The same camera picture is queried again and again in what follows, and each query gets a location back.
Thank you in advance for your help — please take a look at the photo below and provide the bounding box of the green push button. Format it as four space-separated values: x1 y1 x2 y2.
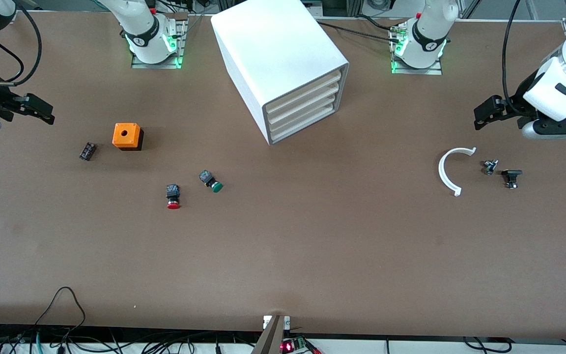
199 170 224 193

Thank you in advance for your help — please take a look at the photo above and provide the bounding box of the small black flat component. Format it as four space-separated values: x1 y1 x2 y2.
502 169 523 189

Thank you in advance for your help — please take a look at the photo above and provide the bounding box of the white curved plastic arc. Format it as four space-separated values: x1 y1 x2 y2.
438 147 477 197

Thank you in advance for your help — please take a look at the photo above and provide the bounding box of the circuit board with red light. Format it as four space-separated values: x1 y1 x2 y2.
281 337 320 354

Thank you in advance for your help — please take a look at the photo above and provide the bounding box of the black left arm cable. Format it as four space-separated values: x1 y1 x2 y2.
503 0 524 114

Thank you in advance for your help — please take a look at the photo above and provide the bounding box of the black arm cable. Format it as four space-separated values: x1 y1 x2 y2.
0 0 43 87
503 0 524 114

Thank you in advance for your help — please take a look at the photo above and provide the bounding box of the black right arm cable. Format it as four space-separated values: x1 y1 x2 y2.
0 0 43 87

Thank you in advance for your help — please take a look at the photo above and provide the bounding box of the orange button enclosure box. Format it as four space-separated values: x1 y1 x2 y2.
112 122 144 151

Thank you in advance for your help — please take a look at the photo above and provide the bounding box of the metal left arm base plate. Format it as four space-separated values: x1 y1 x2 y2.
390 25 443 75

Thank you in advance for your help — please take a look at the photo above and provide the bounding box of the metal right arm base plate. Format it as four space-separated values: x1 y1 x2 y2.
131 20 188 69

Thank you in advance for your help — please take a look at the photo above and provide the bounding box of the black cable on table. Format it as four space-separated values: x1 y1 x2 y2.
315 21 404 40

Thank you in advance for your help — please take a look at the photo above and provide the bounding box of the black looped cable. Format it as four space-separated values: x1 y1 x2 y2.
35 287 87 327

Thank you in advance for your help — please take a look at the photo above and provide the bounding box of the black curved cable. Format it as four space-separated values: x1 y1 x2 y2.
462 336 512 354

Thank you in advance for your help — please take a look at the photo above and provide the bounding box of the camera mount post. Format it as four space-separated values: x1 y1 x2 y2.
251 315 291 354

